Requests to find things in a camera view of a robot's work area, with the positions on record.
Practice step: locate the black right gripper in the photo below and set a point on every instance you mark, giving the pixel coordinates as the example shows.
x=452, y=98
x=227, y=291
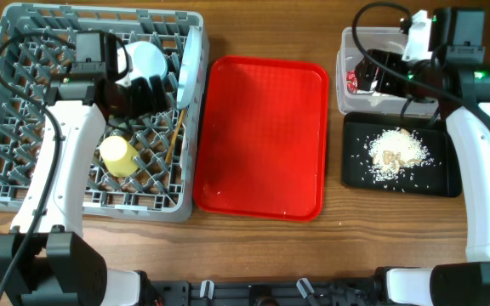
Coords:
x=366, y=78

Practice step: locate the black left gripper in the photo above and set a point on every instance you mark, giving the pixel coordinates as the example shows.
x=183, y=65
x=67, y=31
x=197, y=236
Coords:
x=142, y=87

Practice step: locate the light blue bowl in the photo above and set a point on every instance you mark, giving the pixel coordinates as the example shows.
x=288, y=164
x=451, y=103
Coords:
x=146, y=60

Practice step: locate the wooden chopstick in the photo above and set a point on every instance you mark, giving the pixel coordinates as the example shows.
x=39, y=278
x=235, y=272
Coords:
x=169, y=155

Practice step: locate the light blue plate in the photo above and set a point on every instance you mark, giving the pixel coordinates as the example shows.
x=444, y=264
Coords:
x=190, y=66

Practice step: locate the yellow cup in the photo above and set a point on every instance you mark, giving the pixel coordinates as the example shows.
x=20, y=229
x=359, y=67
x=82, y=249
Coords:
x=118, y=156

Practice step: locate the red snack wrapper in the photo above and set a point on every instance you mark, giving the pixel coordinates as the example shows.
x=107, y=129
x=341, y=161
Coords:
x=351, y=82

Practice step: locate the rice and food scraps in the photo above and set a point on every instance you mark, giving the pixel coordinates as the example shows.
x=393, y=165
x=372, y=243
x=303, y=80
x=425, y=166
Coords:
x=390, y=157

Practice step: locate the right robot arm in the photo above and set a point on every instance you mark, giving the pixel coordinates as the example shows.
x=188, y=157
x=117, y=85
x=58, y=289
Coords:
x=459, y=80

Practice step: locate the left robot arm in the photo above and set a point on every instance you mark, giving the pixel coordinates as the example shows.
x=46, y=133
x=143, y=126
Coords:
x=44, y=259

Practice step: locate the grey dishwasher rack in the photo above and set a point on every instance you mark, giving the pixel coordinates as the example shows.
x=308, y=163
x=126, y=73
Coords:
x=156, y=191

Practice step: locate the black waste tray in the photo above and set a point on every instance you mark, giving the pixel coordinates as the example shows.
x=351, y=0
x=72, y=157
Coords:
x=438, y=174

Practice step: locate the clear plastic bin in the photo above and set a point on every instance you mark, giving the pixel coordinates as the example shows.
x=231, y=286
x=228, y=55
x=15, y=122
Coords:
x=383, y=38

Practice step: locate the red plastic tray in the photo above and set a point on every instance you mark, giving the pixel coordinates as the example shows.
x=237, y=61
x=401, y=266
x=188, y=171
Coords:
x=263, y=139

